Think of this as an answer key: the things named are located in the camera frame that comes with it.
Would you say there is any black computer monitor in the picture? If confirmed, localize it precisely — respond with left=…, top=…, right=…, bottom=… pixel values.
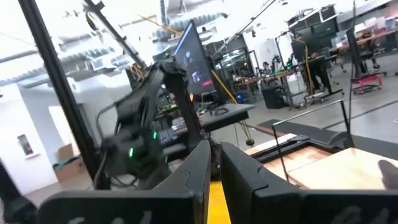
left=173, top=19, right=219, bottom=96

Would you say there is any black upright frame post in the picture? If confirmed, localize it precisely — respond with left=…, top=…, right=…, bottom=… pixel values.
left=17, top=0, right=110, bottom=191

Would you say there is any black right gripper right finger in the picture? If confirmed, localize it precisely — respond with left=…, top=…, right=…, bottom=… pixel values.
left=220, top=141, right=398, bottom=224

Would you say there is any black metal shelf rail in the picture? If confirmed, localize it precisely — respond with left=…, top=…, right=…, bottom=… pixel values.
left=271, top=98, right=354, bottom=184

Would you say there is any black desk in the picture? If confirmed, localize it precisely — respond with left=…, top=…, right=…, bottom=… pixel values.
left=155, top=103, right=256, bottom=156

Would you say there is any yellow plastic basket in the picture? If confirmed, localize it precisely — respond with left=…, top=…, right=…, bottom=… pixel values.
left=207, top=180, right=233, bottom=224

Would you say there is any brown cardboard box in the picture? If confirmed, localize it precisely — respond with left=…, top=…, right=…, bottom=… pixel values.
left=52, top=142, right=85, bottom=184

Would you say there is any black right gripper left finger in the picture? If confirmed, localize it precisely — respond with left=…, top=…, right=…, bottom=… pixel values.
left=36, top=139, right=212, bottom=224

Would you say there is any black floor mat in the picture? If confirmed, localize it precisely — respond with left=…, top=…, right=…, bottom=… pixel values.
left=255, top=118, right=398, bottom=160

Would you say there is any white framed wall picture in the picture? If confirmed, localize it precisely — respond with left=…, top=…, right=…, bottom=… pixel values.
left=16, top=133, right=40, bottom=160

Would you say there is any black bin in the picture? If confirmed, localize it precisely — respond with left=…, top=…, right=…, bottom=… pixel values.
left=260, top=85, right=286, bottom=110

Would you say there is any black diagonal frame strut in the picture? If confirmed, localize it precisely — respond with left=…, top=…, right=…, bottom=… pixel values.
left=82, top=0, right=147, bottom=70

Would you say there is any yellow slanted pole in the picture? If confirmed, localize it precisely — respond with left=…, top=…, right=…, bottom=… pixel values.
left=210, top=69, right=256, bottom=146

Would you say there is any red cart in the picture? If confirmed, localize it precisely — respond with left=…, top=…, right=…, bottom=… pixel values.
left=350, top=73, right=384, bottom=95

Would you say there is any wooden shelf board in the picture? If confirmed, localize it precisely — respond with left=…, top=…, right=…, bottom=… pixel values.
left=244, top=133, right=398, bottom=191

